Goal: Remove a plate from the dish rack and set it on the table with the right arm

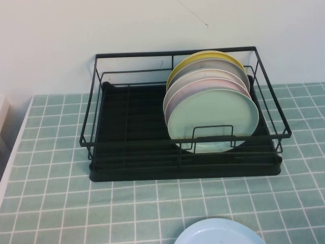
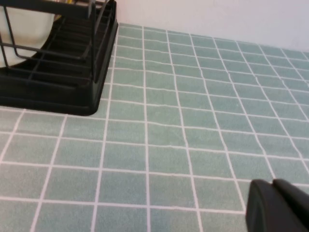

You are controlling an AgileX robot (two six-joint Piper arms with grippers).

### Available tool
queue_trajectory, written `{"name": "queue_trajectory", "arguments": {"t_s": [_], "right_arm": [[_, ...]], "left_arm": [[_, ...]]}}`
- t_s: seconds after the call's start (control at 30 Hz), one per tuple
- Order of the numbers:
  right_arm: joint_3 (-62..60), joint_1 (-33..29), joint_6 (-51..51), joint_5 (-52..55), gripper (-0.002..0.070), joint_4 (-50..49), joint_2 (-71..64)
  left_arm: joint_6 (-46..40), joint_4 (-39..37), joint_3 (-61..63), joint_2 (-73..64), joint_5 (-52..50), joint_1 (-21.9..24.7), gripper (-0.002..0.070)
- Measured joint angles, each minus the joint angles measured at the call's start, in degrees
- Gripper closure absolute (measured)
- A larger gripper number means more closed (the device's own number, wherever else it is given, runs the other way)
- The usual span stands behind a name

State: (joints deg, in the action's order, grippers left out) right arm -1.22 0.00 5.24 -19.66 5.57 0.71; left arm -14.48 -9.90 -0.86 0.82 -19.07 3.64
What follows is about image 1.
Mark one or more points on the mint green plate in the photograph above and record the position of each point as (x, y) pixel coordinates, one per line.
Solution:
(210, 111)

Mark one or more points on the pink plate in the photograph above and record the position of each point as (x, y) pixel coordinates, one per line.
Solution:
(203, 85)

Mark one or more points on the white plate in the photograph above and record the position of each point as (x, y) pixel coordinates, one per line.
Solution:
(203, 75)

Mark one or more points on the grey plate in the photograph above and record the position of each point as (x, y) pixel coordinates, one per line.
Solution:
(215, 64)

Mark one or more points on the yellow plate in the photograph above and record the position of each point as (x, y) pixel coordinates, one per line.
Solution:
(215, 53)

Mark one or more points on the light blue plate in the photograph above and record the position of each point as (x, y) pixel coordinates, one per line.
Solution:
(218, 232)

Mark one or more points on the black plastic drip tray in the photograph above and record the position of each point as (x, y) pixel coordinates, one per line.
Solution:
(177, 175)

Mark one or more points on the green checked tablecloth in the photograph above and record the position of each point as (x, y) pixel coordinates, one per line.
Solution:
(76, 203)

